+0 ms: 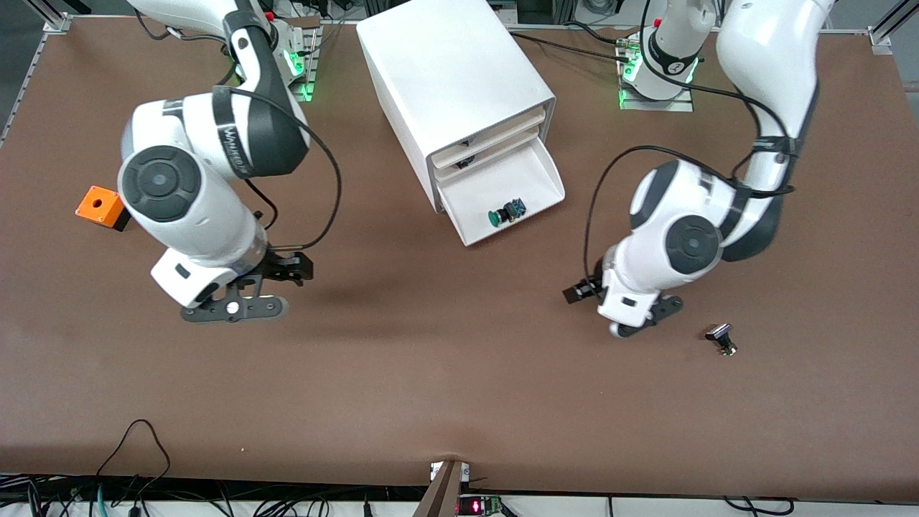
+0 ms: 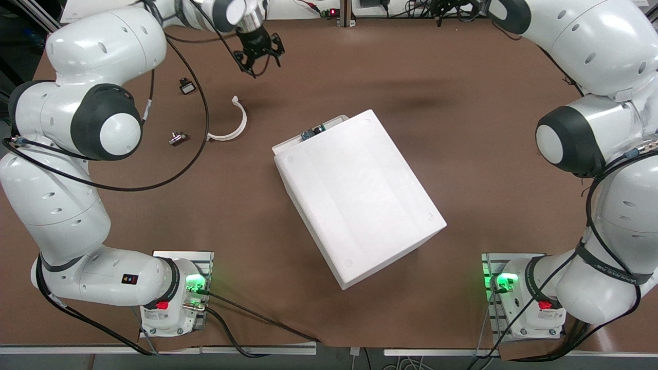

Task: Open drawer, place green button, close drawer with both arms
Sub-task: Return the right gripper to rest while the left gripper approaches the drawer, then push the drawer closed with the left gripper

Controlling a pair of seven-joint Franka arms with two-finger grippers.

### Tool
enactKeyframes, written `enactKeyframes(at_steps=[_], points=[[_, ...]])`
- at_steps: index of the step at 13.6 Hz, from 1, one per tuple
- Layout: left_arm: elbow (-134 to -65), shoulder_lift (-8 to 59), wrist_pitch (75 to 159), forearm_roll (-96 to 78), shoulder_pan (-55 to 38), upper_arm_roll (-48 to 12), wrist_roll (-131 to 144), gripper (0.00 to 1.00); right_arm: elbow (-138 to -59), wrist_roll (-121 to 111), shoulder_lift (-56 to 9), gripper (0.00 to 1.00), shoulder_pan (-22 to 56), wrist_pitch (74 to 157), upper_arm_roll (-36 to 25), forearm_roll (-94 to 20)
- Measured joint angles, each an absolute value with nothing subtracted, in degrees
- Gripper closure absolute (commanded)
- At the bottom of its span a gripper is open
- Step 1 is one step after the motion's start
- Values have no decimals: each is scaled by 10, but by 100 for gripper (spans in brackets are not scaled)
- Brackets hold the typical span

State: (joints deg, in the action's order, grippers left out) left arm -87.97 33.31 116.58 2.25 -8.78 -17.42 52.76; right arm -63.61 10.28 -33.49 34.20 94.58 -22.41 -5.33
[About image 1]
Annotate green push button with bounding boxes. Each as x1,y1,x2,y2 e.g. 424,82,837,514
488,198,528,229

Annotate white drawer with tan front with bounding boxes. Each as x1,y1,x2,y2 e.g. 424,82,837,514
434,124,545,182
429,104,554,169
438,136,566,247

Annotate black-headed silver button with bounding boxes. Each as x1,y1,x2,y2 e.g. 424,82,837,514
704,322,739,358

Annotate orange button box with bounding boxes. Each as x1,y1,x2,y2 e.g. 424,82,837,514
75,185,132,233

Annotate white drawer cabinet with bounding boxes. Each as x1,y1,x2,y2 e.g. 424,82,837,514
355,0,559,214

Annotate red LED display board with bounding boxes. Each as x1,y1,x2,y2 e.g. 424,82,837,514
458,494,505,517

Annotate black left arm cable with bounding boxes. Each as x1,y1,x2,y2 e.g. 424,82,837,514
585,146,796,288

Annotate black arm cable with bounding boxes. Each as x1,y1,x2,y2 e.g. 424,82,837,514
585,146,796,288
133,7,342,252

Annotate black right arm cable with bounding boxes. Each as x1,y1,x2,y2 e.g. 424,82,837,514
133,7,342,252

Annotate black looped cable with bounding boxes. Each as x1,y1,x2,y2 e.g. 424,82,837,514
93,419,173,503

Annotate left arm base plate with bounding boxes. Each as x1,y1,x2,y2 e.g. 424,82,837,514
617,32,696,113

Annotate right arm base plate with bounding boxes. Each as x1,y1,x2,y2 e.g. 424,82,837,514
273,22,322,103

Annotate short black cable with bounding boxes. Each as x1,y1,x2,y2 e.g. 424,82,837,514
722,495,796,517

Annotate black cables behind cabinet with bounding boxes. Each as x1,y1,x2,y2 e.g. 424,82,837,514
506,20,640,67

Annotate wooden camera post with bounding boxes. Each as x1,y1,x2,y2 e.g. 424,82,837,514
413,460,465,517

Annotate black cable bundle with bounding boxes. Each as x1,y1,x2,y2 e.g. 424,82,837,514
0,474,431,517

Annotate aluminium frame corner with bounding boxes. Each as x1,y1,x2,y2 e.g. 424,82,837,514
20,0,74,34
867,0,919,57

